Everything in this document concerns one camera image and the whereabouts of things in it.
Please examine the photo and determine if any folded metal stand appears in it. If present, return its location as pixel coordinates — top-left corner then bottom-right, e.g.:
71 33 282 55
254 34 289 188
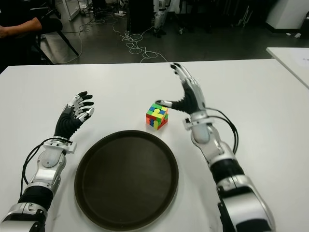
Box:
238 4 251 29

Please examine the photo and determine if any black monitor screen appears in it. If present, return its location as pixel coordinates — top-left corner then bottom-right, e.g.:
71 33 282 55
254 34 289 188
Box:
129 0 155 33

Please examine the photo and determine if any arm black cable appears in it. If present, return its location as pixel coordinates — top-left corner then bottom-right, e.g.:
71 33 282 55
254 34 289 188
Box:
21 137 73 191
205 107 239 154

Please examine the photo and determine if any white machine housing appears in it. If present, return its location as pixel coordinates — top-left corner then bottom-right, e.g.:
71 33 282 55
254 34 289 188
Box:
265 0 309 32

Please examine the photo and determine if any bystander bare forearm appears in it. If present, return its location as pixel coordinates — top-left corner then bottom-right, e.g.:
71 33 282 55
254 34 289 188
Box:
4 17 43 37

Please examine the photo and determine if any bystander black shirt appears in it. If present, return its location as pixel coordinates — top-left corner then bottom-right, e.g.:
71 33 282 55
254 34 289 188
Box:
0 0 64 73

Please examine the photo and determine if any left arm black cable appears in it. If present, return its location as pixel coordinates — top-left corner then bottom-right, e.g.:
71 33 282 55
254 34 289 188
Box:
21 137 73 191

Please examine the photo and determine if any round dark brown tray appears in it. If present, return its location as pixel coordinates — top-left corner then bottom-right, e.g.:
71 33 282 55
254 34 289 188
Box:
74 130 180 232

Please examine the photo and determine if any tangled white floor cable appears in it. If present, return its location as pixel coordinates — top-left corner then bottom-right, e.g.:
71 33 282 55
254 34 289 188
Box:
112 14 169 64

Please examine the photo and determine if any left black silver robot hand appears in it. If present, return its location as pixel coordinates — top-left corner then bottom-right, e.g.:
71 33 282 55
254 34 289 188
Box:
53 91 95 141

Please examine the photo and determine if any white side table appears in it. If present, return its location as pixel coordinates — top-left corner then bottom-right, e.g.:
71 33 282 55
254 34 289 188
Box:
266 47 309 89

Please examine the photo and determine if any multicoloured Rubik's cube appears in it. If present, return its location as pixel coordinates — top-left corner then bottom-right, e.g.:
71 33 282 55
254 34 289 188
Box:
145 103 169 131

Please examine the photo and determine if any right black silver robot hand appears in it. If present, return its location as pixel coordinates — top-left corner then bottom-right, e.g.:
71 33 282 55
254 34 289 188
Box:
155 63 208 115

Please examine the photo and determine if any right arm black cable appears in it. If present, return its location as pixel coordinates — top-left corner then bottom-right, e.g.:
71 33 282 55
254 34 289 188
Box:
205 107 239 154

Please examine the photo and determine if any black chair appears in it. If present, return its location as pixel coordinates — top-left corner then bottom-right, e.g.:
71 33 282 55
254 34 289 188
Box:
35 30 80 65

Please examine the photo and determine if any white standing humanoid robot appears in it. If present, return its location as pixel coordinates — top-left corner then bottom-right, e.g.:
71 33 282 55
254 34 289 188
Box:
154 0 169 38

